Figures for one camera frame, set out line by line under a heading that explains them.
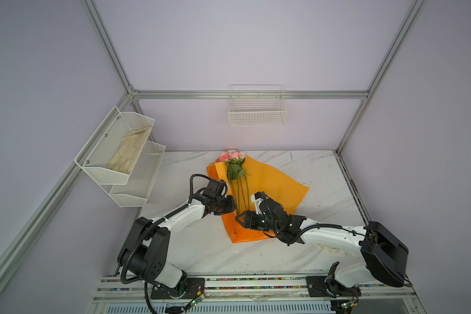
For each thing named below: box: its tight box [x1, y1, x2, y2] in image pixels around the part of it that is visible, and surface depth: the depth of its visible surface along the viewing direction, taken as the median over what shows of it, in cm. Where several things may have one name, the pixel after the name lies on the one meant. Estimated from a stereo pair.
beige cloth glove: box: [105, 126, 152, 175], surface depth 80 cm
